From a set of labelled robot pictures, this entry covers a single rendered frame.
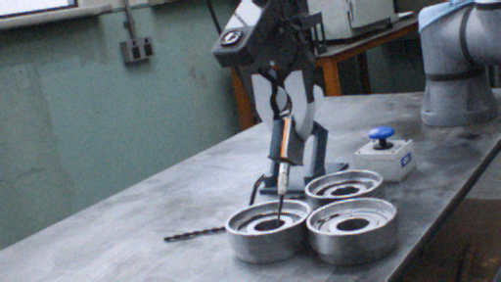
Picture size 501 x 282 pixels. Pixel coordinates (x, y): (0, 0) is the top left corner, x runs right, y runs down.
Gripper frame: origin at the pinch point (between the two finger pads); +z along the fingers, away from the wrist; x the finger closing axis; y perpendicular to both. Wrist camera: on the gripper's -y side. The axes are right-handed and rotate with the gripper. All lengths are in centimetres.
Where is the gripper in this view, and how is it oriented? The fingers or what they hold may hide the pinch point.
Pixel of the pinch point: (288, 134)
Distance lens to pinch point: 77.1
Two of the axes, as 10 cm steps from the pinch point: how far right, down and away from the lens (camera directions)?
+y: 4.3, -2.7, 8.6
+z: 1.6, 9.6, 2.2
